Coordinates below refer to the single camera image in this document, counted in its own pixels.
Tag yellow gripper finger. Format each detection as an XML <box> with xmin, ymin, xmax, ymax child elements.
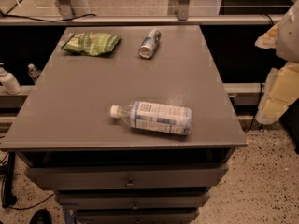
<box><xmin>256</xmin><ymin>62</ymin><xmax>299</xmax><ymax>125</ymax></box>
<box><xmin>255</xmin><ymin>23</ymin><xmax>279</xmax><ymax>49</ymax></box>

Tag blue plastic water bottle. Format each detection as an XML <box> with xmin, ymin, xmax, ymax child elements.
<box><xmin>110</xmin><ymin>101</ymin><xmax>192</xmax><ymax>135</ymax></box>

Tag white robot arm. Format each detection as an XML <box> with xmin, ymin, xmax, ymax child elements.
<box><xmin>255</xmin><ymin>0</ymin><xmax>299</xmax><ymax>125</ymax></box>

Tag green jalapeno chip bag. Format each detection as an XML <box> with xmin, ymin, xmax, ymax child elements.
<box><xmin>60</xmin><ymin>32</ymin><xmax>121</xmax><ymax>57</ymax></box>

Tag small clear water bottle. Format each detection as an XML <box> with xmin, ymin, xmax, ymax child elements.
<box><xmin>28</xmin><ymin>63</ymin><xmax>41</xmax><ymax>83</ymax></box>

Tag silver blue soda can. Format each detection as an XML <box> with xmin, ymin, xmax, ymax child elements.
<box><xmin>139</xmin><ymin>29</ymin><xmax>162</xmax><ymax>59</ymax></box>

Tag grey drawer cabinet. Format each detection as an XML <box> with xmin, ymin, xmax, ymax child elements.
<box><xmin>1</xmin><ymin>26</ymin><xmax>246</xmax><ymax>224</ymax></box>

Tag bottom grey drawer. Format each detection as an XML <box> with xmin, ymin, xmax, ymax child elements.
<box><xmin>75</xmin><ymin>208</ymin><xmax>199</xmax><ymax>224</ymax></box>

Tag grey drawer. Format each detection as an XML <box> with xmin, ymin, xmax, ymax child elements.
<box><xmin>26</xmin><ymin>163</ymin><xmax>228</xmax><ymax>190</ymax></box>
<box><xmin>75</xmin><ymin>208</ymin><xmax>199</xmax><ymax>224</ymax></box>
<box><xmin>57</xmin><ymin>191</ymin><xmax>209</xmax><ymax>210</ymax></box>

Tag middle grey drawer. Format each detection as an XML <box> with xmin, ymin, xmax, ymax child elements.
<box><xmin>57</xmin><ymin>191</ymin><xmax>209</xmax><ymax>210</ymax></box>

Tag top grey drawer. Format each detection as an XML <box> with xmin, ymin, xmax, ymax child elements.
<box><xmin>26</xmin><ymin>163</ymin><xmax>228</xmax><ymax>190</ymax></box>

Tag black shoe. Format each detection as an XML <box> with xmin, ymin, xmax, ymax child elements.
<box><xmin>29</xmin><ymin>209</ymin><xmax>52</xmax><ymax>224</ymax></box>

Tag black stand leg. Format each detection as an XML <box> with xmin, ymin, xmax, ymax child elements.
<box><xmin>1</xmin><ymin>152</ymin><xmax>17</xmax><ymax>209</ymax></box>

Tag grey metal post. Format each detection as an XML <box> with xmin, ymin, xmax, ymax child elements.
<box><xmin>178</xmin><ymin>0</ymin><xmax>190</xmax><ymax>21</ymax></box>

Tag black cable on ledge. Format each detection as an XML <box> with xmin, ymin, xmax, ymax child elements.
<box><xmin>0</xmin><ymin>8</ymin><xmax>97</xmax><ymax>23</ymax></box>

